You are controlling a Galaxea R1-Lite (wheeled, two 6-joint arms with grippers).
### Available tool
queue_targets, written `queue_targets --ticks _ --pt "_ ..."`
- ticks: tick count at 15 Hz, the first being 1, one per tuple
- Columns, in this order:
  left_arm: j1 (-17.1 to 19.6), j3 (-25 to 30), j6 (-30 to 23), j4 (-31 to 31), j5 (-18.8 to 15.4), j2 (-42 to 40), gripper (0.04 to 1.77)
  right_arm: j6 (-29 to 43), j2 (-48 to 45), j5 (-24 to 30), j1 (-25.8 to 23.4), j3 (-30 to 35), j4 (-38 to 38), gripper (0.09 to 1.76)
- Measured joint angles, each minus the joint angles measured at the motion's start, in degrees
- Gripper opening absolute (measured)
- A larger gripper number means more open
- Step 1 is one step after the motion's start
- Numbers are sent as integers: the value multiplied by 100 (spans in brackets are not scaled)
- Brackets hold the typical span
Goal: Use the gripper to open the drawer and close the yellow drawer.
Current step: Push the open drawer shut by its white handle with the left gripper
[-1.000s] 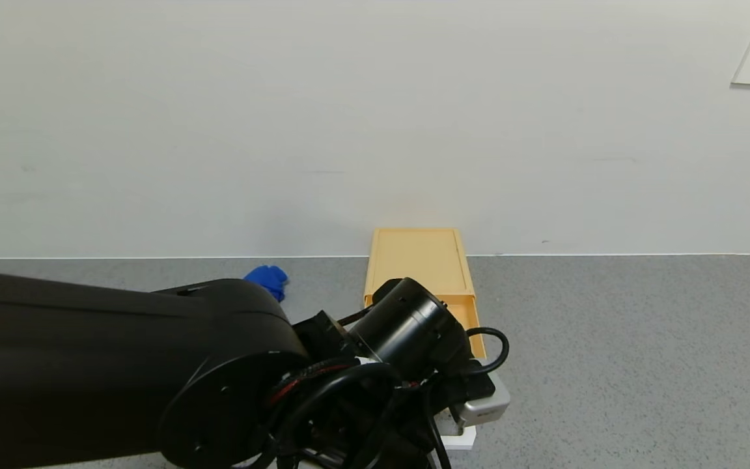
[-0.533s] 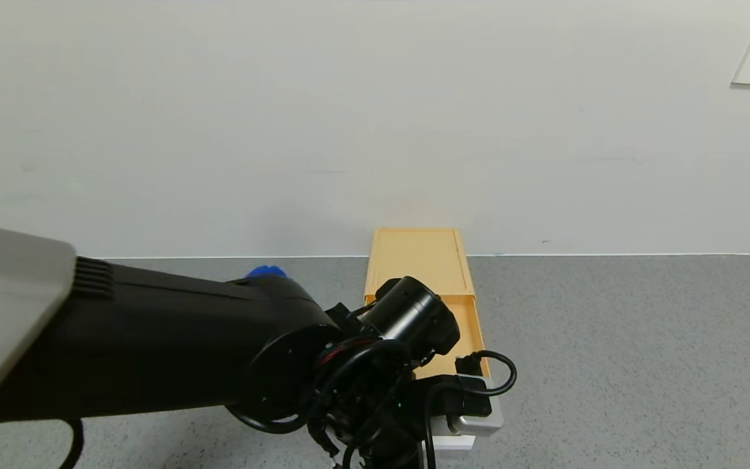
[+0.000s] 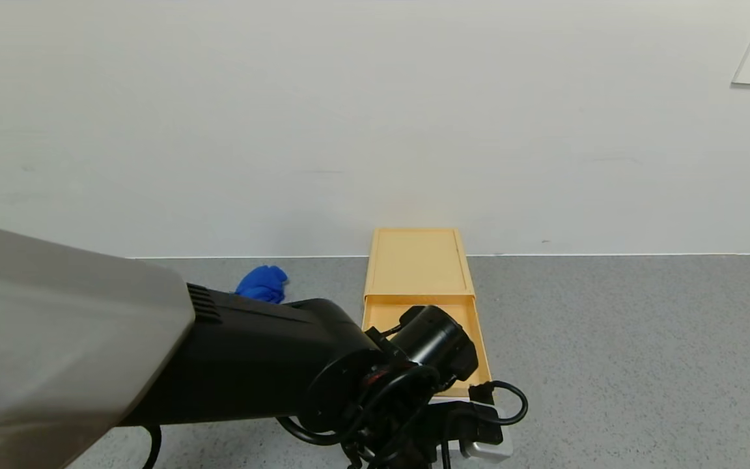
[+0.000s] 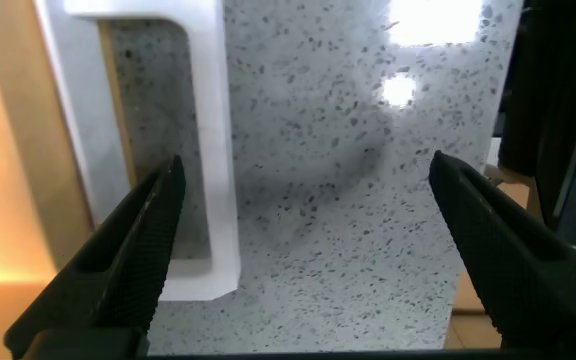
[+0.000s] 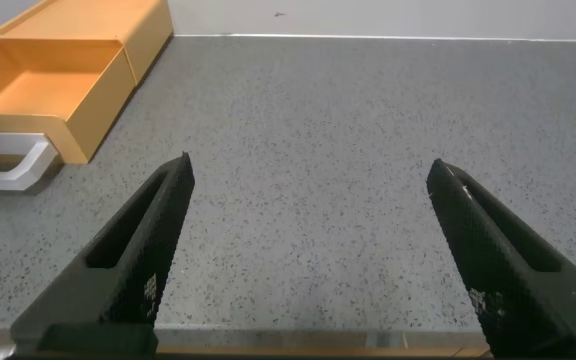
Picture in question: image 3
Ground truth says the yellow drawer with white handle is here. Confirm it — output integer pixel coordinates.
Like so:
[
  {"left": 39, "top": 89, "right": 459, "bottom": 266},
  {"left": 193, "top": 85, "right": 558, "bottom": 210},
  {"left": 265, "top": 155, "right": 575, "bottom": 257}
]
[{"left": 360, "top": 294, "right": 494, "bottom": 418}]

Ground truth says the blue rolled cloth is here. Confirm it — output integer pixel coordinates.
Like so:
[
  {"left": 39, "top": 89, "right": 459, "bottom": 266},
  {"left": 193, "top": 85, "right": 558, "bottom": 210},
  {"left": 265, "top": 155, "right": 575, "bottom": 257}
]
[{"left": 235, "top": 265, "right": 288, "bottom": 305}]

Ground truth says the black looped wrist cable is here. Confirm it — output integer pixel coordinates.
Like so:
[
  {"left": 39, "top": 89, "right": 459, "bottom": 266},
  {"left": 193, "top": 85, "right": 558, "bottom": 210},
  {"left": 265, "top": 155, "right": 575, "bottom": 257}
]
[{"left": 276, "top": 366, "right": 444, "bottom": 469}]

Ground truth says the black camera cable loop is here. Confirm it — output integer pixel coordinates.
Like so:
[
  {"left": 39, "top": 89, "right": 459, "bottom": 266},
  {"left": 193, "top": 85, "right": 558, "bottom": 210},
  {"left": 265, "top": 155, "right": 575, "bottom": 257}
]
[{"left": 469, "top": 381, "right": 529, "bottom": 427}]

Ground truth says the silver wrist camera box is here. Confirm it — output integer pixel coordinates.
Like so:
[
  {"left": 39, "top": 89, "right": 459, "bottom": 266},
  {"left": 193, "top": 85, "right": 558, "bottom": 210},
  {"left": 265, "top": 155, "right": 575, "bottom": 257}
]
[{"left": 458, "top": 405, "right": 514, "bottom": 464}]

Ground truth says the long black arm cable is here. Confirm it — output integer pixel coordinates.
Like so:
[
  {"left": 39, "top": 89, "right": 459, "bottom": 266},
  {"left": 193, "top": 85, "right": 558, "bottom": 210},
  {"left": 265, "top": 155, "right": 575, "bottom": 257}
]
[{"left": 142, "top": 425, "right": 163, "bottom": 469}]

